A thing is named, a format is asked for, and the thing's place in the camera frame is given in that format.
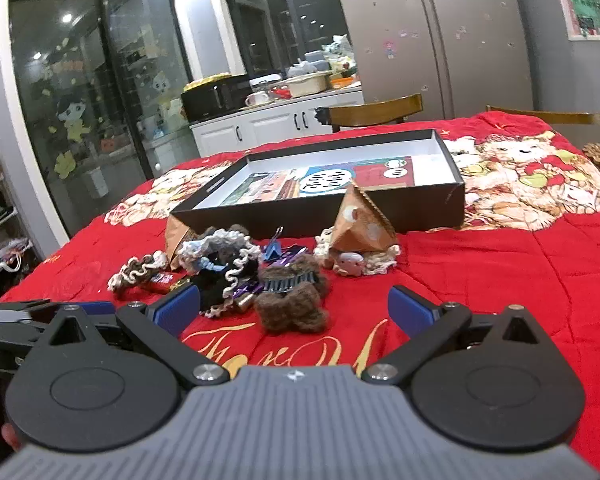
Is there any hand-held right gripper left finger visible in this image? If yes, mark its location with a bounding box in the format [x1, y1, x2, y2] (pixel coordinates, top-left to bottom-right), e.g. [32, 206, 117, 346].
[32, 282, 231, 389]

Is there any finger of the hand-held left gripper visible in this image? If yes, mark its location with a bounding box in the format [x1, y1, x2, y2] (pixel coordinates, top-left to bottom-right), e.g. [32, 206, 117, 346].
[0, 300, 56, 333]

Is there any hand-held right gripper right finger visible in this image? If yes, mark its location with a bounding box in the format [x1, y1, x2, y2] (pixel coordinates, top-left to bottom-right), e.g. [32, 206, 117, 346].
[361, 285, 555, 387]

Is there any brown triangular packet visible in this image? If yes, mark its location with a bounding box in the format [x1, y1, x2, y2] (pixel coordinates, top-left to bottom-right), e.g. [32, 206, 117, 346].
[330, 180, 398, 253]
[166, 216, 197, 270]

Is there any black cardboard box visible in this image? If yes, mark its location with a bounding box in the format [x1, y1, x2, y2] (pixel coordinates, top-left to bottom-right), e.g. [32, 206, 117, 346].
[169, 129, 466, 240]

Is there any red candy wrapper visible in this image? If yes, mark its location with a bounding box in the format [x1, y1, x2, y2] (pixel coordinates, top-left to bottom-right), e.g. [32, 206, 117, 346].
[142, 272, 181, 294]

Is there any black white crochet scrunchie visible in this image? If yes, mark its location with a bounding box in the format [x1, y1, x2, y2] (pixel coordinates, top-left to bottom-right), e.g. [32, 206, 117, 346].
[187, 247, 264, 319]

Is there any brown cream crochet scrunchie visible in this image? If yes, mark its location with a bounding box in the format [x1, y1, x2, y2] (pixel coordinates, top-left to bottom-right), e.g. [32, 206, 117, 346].
[107, 252, 171, 294]

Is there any pink plush charm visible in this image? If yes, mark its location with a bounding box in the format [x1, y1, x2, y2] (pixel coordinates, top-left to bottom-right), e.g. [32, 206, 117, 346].
[334, 253, 366, 278]

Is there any red bear printed blanket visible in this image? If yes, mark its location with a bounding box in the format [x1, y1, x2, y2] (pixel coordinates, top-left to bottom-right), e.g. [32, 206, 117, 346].
[0, 110, 600, 471]

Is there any brown fuzzy hair clip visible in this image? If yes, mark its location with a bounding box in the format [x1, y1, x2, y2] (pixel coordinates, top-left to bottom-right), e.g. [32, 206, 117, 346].
[254, 254, 331, 334]

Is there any purple foil wrapper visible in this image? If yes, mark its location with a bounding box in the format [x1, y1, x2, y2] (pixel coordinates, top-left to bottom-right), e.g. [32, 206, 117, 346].
[279, 245, 311, 265]

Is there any colourful printed booklet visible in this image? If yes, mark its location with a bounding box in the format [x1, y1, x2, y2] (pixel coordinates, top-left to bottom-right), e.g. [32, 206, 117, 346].
[222, 155, 415, 206]

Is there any wooden chair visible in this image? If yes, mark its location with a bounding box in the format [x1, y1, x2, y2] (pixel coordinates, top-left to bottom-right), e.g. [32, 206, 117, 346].
[484, 105, 600, 134]
[317, 93, 424, 134]

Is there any white cabinet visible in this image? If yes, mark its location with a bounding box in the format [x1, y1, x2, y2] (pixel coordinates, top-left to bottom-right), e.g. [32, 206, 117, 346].
[190, 86, 365, 159]

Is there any glass sliding door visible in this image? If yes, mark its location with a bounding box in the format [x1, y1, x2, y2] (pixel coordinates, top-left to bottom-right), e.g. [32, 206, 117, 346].
[0, 0, 201, 257]

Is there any black microwave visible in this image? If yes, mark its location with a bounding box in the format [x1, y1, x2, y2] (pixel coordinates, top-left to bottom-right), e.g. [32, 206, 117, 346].
[181, 75, 251, 122]

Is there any yellow scalloped dish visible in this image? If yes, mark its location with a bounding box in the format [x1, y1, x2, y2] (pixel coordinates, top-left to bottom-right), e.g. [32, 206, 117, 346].
[186, 73, 233, 86]

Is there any cream basin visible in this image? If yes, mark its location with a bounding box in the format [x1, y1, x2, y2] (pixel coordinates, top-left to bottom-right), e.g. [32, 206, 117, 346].
[284, 72, 331, 99]

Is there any silver refrigerator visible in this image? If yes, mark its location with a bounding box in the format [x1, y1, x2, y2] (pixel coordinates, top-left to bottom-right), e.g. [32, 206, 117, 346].
[328, 0, 536, 122]

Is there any white plastic bag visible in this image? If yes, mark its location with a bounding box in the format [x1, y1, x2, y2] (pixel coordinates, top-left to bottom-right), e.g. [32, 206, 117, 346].
[286, 59, 316, 79]

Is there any printed plastic bag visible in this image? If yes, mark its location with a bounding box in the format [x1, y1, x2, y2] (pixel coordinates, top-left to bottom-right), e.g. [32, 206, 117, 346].
[324, 35, 356, 74]

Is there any clear plastic container stack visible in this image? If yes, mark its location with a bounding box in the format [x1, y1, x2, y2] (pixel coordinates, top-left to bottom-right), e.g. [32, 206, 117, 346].
[302, 49, 329, 74]

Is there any black framed window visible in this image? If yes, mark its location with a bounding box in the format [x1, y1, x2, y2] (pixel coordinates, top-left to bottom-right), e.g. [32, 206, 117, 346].
[223, 0, 351, 79]

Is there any wire storage rack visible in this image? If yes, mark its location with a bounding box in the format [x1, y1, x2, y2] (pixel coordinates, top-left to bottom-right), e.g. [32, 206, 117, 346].
[0, 145, 37, 288]

